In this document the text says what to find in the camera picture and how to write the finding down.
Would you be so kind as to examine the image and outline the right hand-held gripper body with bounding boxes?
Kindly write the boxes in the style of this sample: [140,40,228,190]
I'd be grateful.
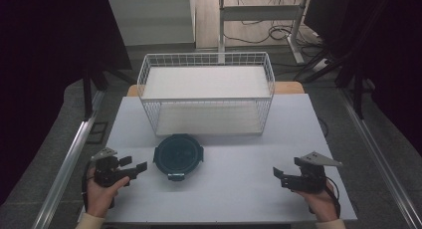
[281,150,343,194]

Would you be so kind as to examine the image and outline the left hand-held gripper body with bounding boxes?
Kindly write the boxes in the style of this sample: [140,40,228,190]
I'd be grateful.
[91,147,138,188]

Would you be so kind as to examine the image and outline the person's right hand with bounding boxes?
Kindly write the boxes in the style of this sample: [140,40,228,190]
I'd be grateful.
[294,188,340,223]

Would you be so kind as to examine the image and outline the person's left hand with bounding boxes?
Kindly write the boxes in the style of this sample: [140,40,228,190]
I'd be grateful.
[86,169,130,219]

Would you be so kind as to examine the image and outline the round dark lidded food container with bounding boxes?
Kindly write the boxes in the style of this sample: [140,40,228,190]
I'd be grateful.
[152,133,205,182]

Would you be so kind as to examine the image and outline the wooden table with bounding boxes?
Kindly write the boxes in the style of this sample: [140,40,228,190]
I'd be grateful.
[126,81,306,98]

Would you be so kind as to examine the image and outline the black stand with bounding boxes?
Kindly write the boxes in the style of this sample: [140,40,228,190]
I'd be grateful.
[81,66,137,122]
[333,65,376,120]

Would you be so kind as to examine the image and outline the white power strip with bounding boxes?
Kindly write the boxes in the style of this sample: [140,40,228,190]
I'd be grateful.
[312,57,333,73]

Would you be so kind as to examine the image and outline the dark curtain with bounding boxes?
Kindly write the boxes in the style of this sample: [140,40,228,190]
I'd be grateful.
[0,0,132,207]
[303,0,422,157]

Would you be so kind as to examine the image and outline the white cabinet panel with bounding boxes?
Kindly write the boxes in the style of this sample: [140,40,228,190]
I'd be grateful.
[107,0,197,47]

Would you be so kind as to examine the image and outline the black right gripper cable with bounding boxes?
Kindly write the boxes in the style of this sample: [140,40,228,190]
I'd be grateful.
[323,176,342,219]

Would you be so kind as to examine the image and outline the black floor frame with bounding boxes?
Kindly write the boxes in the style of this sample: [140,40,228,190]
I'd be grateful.
[86,120,109,145]

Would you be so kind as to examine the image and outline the metal rail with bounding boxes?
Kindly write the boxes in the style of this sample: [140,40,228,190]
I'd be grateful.
[31,89,107,229]
[337,87,422,229]

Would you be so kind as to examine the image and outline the white wire two-tier rack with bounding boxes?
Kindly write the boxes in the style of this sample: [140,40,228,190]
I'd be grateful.
[136,52,276,137]

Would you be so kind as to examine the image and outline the black floor cables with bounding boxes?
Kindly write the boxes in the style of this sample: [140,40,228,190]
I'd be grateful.
[222,20,329,84]

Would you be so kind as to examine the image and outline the white metal desk frame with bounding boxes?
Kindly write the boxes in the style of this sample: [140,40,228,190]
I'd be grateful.
[217,0,314,65]

